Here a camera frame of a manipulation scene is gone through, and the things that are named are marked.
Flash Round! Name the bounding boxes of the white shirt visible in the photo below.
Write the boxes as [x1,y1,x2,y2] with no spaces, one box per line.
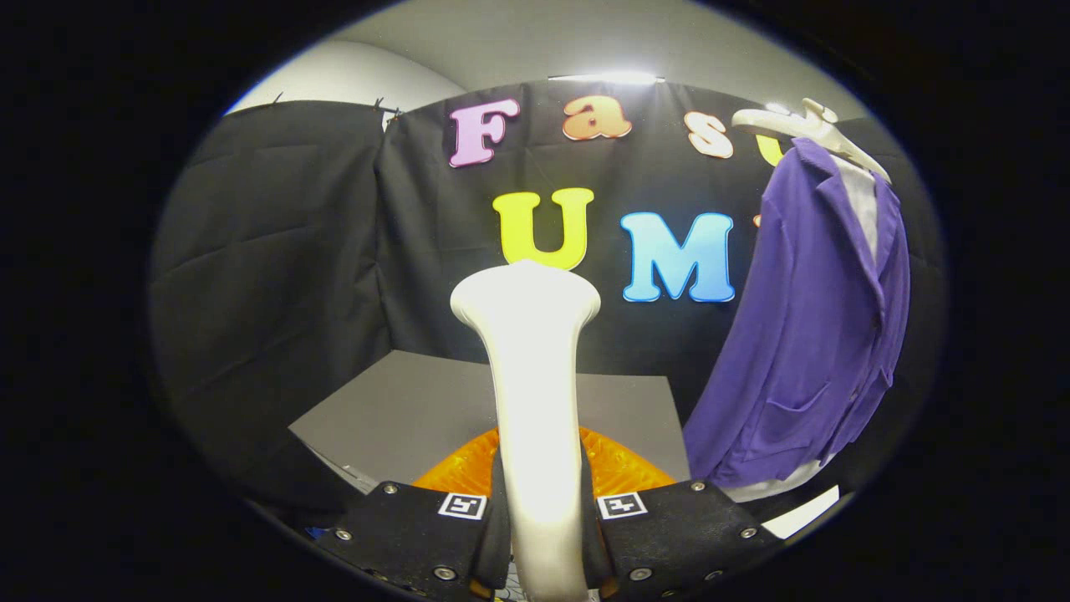
[726,155,880,503]

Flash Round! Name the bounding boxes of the purple jacket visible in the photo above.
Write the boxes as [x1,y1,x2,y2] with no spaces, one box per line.
[683,136,911,489]

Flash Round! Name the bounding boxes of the black backdrop cloth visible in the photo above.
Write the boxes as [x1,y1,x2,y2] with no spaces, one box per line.
[149,79,950,536]

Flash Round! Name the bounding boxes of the grey cabinet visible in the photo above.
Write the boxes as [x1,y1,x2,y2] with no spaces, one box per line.
[288,349,691,496]

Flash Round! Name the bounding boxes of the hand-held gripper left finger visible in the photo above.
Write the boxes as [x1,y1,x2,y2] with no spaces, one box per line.
[313,428,512,602]

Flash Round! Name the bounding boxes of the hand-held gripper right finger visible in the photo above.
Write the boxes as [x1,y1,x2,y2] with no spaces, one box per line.
[577,426,784,602]

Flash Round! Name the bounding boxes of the white garment steamer head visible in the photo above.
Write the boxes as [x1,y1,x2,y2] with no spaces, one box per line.
[450,259,602,602]

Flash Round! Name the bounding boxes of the white clothes hanger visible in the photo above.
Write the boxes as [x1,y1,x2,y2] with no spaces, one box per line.
[731,98,892,184]

